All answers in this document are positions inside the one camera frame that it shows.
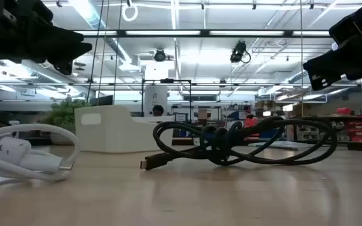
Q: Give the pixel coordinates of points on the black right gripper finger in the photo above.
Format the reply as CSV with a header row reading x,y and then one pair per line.
x,y
325,70

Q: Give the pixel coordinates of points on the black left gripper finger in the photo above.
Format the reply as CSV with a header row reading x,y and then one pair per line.
x,y
63,66
68,45

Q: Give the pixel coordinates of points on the green artificial plant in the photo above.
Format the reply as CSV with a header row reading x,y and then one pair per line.
x,y
63,114

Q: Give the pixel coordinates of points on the dark computer monitor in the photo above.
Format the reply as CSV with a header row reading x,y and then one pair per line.
x,y
102,100

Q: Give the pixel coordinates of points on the white plastic bin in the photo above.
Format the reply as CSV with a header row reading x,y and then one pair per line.
x,y
112,132

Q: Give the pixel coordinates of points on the blue waterfall magazine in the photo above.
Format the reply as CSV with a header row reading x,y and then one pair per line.
x,y
278,144

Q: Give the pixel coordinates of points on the person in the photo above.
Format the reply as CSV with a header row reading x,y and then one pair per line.
x,y
250,122
158,110

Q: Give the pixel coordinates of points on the white cylindrical machine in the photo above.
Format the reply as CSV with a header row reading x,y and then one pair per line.
x,y
156,95

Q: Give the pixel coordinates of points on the black round ceiling camera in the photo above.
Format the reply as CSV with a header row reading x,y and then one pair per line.
x,y
160,55

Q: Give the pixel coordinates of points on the black aluminium rig frame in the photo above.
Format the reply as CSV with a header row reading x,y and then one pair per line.
x,y
206,32

